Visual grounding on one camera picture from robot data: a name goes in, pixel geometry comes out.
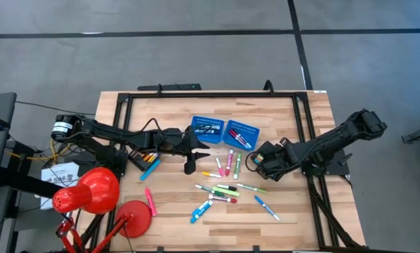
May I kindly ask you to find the green Expo marker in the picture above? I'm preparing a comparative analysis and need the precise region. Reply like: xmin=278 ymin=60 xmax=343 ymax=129
xmin=233 ymin=152 xmax=243 ymax=181

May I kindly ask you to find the pink Expo marker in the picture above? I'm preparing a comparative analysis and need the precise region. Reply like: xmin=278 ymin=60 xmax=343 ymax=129
xmin=225 ymin=149 xmax=235 ymax=177

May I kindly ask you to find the black clamp hook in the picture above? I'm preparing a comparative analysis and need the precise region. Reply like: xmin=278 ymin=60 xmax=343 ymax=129
xmin=263 ymin=79 xmax=276 ymax=96

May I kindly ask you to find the white printed paper sheet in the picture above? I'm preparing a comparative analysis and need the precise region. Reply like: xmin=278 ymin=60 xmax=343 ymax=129
xmin=40 ymin=162 xmax=81 ymax=211

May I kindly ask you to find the blue highlighter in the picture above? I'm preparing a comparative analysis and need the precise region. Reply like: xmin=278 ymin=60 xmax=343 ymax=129
xmin=140 ymin=159 xmax=162 ymax=181

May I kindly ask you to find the thin magenta marker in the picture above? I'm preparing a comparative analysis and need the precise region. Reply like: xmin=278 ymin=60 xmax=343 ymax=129
xmin=230 ymin=130 xmax=253 ymax=150

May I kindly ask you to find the blue plastic basket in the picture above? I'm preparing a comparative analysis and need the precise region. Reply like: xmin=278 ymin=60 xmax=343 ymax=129
xmin=221 ymin=119 xmax=261 ymax=153
xmin=190 ymin=115 xmax=225 ymax=145

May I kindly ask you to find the light green Sharpie highlighter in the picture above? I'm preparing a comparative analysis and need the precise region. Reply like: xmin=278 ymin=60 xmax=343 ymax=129
xmin=211 ymin=186 xmax=240 ymax=197

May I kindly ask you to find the red Expo marker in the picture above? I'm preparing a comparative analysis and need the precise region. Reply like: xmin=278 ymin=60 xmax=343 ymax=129
xmin=208 ymin=193 xmax=238 ymax=205

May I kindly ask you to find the red desk lamp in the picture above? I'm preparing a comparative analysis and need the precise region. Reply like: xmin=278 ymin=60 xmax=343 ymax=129
xmin=51 ymin=166 xmax=153 ymax=253

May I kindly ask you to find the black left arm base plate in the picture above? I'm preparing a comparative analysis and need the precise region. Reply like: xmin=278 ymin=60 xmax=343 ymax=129
xmin=71 ymin=150 xmax=126 ymax=179

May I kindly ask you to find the black support beam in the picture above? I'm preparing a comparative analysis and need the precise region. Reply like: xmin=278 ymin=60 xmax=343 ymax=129
xmin=0 ymin=140 xmax=63 ymax=200

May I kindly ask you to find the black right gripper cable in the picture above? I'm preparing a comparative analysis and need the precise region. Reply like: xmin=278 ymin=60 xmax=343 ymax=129
xmin=244 ymin=160 xmax=263 ymax=174

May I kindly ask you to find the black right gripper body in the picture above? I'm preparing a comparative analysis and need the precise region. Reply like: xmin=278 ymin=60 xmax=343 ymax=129
xmin=255 ymin=140 xmax=302 ymax=180

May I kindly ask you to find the yellow cable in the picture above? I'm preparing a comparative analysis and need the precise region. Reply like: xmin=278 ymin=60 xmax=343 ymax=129
xmin=4 ymin=138 xmax=73 ymax=164

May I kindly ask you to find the black bar device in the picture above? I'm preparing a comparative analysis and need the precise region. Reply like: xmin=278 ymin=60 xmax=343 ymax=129
xmin=136 ymin=83 xmax=203 ymax=92

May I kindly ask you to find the black floor cable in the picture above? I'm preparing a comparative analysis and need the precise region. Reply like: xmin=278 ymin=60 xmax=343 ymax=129
xmin=15 ymin=100 xmax=97 ymax=117

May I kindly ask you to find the thin light green marker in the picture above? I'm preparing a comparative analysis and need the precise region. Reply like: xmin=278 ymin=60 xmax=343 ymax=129
xmin=235 ymin=183 xmax=268 ymax=194

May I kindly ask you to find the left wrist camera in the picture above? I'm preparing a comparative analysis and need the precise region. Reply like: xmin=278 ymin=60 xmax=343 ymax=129
xmin=183 ymin=157 xmax=197 ymax=176

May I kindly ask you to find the thin blue marker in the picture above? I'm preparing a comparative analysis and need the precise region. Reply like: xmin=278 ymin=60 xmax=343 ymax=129
xmin=254 ymin=195 xmax=281 ymax=222

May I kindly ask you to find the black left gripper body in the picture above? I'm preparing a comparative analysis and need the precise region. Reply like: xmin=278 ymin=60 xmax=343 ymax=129
xmin=155 ymin=128 xmax=200 ymax=155

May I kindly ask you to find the pink highlighter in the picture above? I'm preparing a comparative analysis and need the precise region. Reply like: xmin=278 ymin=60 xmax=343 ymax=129
xmin=144 ymin=188 xmax=158 ymax=217

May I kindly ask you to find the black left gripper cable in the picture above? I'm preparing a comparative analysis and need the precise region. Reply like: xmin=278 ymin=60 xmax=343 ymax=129
xmin=136 ymin=117 xmax=165 ymax=136

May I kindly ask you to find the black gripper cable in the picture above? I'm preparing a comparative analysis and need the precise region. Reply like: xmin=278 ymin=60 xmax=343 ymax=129
xmin=244 ymin=160 xmax=263 ymax=174
xmin=136 ymin=117 xmax=165 ymax=136

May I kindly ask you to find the dark green marker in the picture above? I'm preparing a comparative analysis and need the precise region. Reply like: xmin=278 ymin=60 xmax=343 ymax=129
xmin=194 ymin=184 xmax=216 ymax=198

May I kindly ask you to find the thin red marker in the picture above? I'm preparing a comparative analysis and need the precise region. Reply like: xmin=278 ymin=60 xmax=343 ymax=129
xmin=228 ymin=128 xmax=248 ymax=147

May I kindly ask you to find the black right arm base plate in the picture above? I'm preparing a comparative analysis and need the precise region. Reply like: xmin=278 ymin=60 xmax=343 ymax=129
xmin=298 ymin=147 xmax=353 ymax=177

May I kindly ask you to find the black plastic basket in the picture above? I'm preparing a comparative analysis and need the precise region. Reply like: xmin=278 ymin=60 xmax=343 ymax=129
xmin=126 ymin=148 xmax=162 ymax=173

